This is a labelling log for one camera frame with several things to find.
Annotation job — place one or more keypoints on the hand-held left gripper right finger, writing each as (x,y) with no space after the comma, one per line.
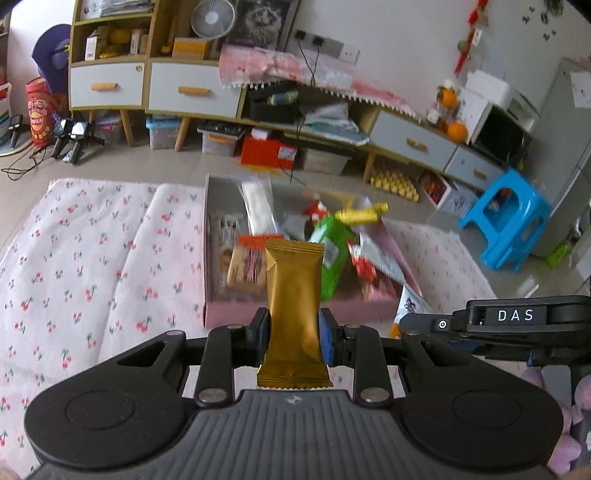
(325,334)

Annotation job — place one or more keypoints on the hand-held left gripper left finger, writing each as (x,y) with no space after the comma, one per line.
(259,334)

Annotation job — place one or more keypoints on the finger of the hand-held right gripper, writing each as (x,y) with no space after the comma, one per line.
(434,324)

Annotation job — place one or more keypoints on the orange lotus root snack packet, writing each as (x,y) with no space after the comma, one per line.
(411,302)

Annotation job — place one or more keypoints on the pink cardboard box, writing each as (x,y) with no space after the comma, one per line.
(231,316)

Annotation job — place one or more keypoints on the gold snack packet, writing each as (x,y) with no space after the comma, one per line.
(293,295)

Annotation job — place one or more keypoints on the brown biscuit packet pink label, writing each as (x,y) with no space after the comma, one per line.
(244,265)

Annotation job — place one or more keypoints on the red white snack packet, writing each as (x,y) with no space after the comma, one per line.
(316,212)
(369,270)

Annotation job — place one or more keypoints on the green snack packet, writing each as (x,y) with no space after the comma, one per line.
(334,240)

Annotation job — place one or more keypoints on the yellow snack packet blue label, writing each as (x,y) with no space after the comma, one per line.
(358,215)

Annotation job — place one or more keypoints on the long clear snack packet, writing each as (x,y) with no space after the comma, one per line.
(258,203)

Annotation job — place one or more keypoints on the blue plastic stool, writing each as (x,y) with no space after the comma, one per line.
(508,217)

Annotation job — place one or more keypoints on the person's purple fuzzy clothing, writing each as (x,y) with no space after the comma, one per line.
(568,438)

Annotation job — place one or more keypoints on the white printed box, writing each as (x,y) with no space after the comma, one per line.
(455,198)

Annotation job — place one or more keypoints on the yellow egg tray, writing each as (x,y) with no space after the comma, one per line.
(395,184)

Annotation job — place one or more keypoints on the grey refrigerator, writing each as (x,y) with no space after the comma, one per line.
(568,161)

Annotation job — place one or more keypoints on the clear storage bin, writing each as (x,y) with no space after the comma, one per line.
(219,143)
(325,161)

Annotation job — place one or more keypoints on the red cardboard box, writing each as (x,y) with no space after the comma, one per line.
(268,152)

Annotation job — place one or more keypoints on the cherry print cloth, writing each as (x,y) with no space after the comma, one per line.
(92,258)

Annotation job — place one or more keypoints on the black microwave oven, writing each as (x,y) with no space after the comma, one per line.
(501,134)

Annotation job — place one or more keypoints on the stack of papers and bags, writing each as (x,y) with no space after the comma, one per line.
(337,124)

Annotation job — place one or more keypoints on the clear bin blue lid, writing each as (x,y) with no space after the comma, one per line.
(164,134)

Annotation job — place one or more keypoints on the black box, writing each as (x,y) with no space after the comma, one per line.
(272,108)

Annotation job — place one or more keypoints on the white foam box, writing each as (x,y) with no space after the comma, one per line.
(487,87)

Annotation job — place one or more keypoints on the black hand-held device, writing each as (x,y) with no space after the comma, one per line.
(77,141)
(62,136)

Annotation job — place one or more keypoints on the pink floral cloth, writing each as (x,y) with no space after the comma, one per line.
(277,64)

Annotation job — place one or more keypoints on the wooden cabinet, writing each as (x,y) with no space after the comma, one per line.
(147,87)

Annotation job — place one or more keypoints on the orange cardboard box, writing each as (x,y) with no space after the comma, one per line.
(191,48)

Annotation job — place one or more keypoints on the cat picture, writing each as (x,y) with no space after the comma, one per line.
(263,23)

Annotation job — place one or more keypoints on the white desk fan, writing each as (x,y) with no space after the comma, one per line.
(212,18)

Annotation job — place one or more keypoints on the wall socket panel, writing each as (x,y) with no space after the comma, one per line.
(328,46)

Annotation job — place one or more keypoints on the red wall decoration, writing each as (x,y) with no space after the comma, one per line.
(473,32)

